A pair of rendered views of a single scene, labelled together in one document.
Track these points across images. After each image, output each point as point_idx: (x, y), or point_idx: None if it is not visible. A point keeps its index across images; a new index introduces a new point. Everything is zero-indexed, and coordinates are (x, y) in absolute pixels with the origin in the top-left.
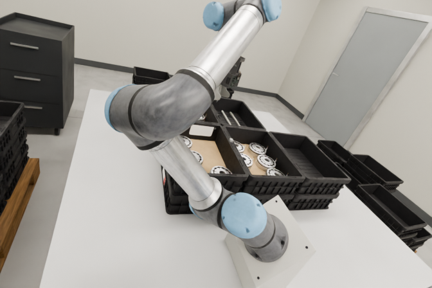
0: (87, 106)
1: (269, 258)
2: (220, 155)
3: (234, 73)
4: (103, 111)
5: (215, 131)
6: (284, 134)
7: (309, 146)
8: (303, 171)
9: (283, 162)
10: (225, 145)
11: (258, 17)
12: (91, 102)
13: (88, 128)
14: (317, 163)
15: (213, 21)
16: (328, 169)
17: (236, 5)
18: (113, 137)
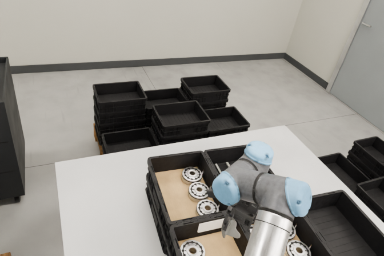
0: (60, 197)
1: None
2: (241, 255)
3: (255, 214)
4: (80, 200)
5: None
6: (315, 198)
7: (348, 206)
8: (346, 248)
9: (320, 252)
10: (246, 246)
11: (287, 228)
12: (63, 188)
13: (72, 238)
14: (362, 230)
15: (227, 202)
16: (378, 242)
17: (256, 193)
18: (104, 246)
